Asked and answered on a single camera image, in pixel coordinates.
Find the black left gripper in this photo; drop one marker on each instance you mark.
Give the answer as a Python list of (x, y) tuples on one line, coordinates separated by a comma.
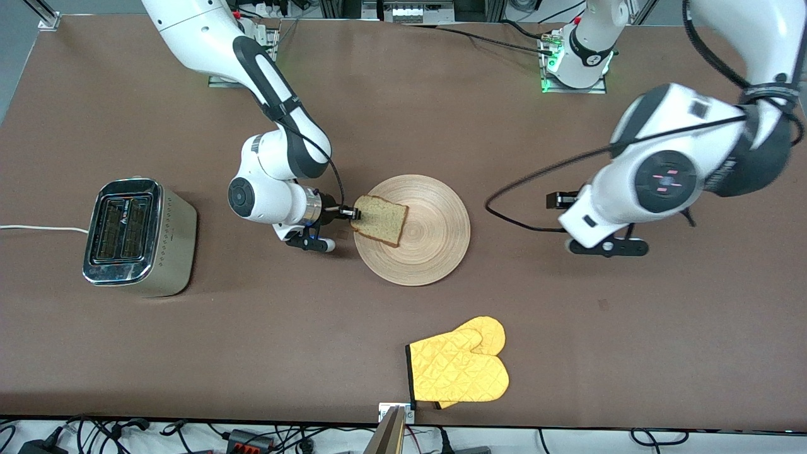
[(557, 200)]

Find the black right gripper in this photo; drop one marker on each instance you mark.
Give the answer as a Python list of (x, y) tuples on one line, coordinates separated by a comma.
[(329, 212)]

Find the brown bread slice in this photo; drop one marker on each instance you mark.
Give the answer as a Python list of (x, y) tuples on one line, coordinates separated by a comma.
[(381, 221)]

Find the round wooden plate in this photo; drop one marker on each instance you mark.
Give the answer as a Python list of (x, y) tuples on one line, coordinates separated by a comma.
[(435, 233)]

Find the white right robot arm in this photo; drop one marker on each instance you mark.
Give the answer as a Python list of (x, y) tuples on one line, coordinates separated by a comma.
[(265, 198)]

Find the silver two-slot toaster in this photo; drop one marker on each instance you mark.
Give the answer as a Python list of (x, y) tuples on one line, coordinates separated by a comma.
[(170, 246)]

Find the yellow quilted oven mitt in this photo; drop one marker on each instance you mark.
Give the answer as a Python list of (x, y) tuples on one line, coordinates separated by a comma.
[(488, 331), (460, 372)]

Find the grey power strip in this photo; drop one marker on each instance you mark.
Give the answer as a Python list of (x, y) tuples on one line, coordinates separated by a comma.
[(410, 11)]

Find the black orange connector box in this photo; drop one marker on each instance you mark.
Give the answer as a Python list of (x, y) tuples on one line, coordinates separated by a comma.
[(249, 439)]

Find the black power adapter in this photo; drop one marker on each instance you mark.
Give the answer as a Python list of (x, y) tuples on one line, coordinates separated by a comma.
[(38, 448)]

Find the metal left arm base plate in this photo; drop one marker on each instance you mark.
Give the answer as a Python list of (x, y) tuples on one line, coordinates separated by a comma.
[(599, 90)]

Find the white post bracket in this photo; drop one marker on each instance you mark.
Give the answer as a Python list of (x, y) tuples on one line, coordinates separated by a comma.
[(382, 410)]

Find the aluminium camera post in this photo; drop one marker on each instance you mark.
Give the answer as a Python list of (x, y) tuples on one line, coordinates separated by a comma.
[(388, 435)]

